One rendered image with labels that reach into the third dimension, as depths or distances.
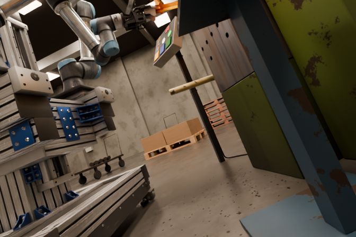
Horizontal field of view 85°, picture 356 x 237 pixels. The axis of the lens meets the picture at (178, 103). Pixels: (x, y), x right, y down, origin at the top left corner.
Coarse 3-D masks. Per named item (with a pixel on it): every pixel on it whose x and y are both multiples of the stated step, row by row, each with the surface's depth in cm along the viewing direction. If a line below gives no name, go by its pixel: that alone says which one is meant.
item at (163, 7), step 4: (160, 4) 103; (164, 4) 104; (168, 4) 104; (172, 4) 105; (176, 4) 105; (160, 8) 103; (164, 8) 104; (168, 8) 106; (172, 8) 107; (156, 12) 104; (160, 12) 106
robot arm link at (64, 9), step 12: (48, 0) 97; (60, 0) 98; (60, 12) 100; (72, 12) 101; (72, 24) 100; (84, 24) 103; (84, 36) 101; (96, 48) 102; (96, 60) 106; (108, 60) 107
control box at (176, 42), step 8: (176, 24) 151; (168, 32) 156; (176, 32) 148; (160, 40) 170; (176, 40) 145; (160, 48) 164; (168, 48) 147; (176, 48) 147; (160, 56) 159; (168, 56) 156; (160, 64) 167
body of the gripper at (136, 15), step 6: (132, 12) 98; (138, 12) 99; (126, 18) 99; (132, 18) 100; (138, 18) 98; (144, 18) 98; (126, 24) 98; (132, 24) 100; (138, 24) 100; (144, 24) 105; (126, 30) 101
